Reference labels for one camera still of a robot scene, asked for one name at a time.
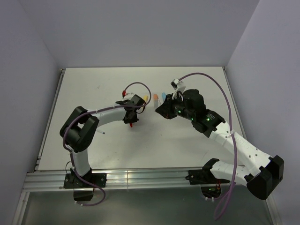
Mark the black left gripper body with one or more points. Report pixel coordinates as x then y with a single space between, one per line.
134 119

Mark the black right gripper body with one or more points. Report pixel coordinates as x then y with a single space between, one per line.
177 108

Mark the orange clear marker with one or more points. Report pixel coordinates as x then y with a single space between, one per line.
156 103

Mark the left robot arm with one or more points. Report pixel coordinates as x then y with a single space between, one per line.
78 131

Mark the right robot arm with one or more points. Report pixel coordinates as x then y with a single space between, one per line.
259 172

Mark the aluminium frame rail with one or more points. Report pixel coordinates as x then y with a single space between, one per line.
43 181

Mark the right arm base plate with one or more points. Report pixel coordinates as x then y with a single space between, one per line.
202 177

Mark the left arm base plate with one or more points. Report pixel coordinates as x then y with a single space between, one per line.
72 181

